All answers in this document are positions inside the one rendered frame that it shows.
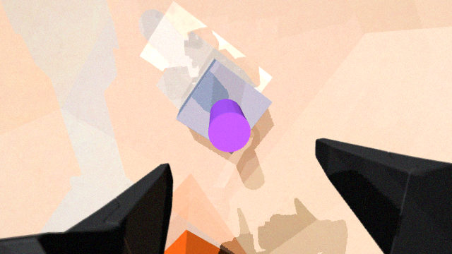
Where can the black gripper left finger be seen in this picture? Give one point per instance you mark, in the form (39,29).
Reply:
(135,222)

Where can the purple marker cap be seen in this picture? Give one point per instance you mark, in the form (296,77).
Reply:
(229,129)

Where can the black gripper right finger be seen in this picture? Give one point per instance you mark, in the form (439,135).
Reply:
(404,202)

